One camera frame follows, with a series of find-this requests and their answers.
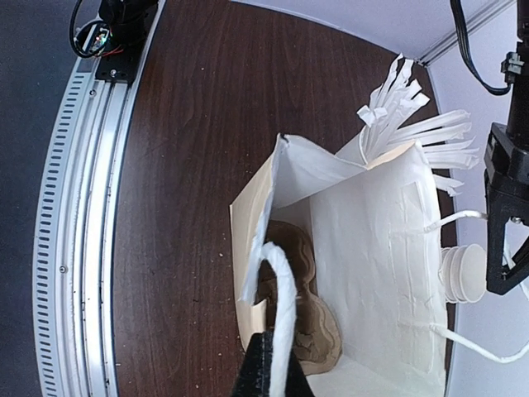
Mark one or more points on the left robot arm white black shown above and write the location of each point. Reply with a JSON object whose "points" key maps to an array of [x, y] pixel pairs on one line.
{"points": [[515, 68]]}

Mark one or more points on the stack of white paper cups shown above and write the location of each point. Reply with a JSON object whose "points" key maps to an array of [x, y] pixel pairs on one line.
{"points": [[463, 273]]}

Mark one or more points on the white cup holding straws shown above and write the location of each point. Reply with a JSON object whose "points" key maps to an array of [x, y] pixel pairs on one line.
{"points": [[354, 150]]}

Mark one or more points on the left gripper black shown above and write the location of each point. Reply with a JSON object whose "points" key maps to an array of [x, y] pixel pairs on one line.
{"points": [[506, 190]]}

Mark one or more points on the aluminium front rail frame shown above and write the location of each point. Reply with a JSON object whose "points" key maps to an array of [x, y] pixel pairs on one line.
{"points": [[75, 224]]}

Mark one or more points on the brown paper takeout bag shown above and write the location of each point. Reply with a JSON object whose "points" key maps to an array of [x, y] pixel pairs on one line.
{"points": [[376, 236]]}

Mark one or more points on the brown cardboard cup carrier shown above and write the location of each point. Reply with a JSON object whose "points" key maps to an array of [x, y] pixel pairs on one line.
{"points": [[317, 341]]}

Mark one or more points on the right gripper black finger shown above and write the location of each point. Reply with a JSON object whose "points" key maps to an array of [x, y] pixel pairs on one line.
{"points": [[254, 375]]}

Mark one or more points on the left aluminium corner post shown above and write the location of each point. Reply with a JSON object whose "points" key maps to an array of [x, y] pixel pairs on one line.
{"points": [[476, 20]]}

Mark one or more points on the bundle of wrapped white straws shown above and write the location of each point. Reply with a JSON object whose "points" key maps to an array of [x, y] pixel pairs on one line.
{"points": [[399, 97]]}

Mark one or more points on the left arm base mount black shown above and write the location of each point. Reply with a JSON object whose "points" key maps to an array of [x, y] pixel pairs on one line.
{"points": [[116, 38]]}

